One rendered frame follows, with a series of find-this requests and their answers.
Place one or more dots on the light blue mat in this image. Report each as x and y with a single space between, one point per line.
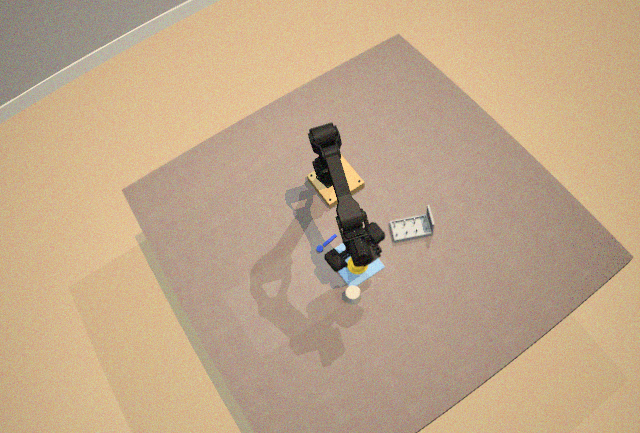
356 279

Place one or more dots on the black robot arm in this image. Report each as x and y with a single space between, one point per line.
326 142

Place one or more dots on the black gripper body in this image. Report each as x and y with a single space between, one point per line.
336 260

